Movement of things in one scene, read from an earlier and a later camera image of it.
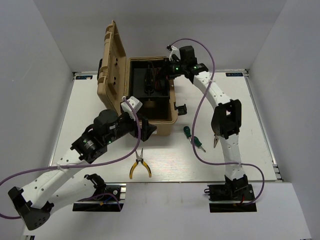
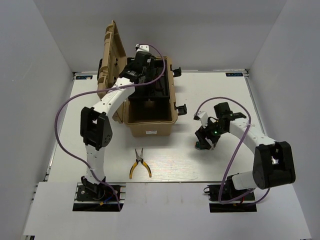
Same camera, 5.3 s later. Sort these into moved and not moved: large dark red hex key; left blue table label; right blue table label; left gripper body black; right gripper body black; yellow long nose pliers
Moved: right gripper body black; left gripper body black
Not moved: right blue table label; large dark red hex key; left blue table label; yellow long nose pliers
